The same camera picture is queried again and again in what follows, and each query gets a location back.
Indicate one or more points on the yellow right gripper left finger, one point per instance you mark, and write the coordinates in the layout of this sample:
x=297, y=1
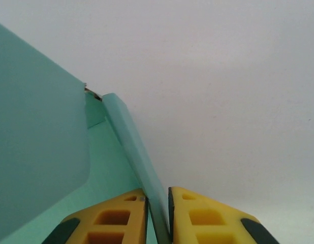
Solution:
x=108, y=223

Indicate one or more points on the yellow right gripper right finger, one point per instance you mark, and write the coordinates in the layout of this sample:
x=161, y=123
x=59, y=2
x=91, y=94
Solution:
x=213, y=223

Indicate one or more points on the teal corrugated cardboard box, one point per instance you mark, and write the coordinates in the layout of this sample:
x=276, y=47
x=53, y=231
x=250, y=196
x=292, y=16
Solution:
x=32, y=114

